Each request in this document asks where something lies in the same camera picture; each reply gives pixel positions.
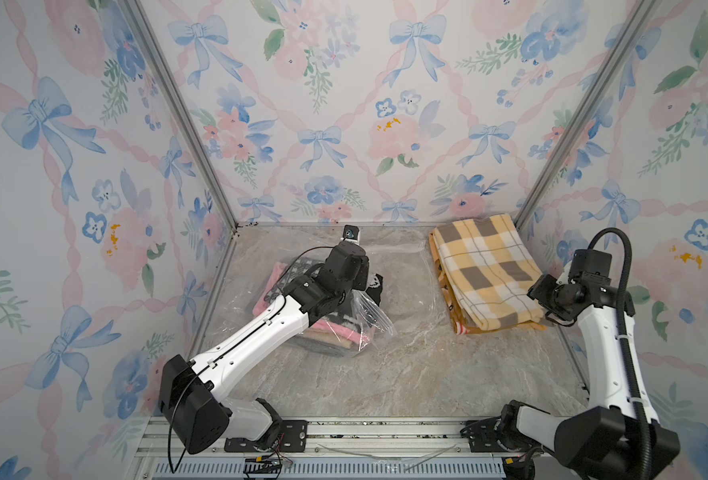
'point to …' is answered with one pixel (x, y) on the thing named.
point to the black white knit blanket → (340, 312)
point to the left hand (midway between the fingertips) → (359, 260)
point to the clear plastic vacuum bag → (401, 307)
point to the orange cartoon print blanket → (461, 320)
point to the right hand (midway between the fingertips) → (544, 292)
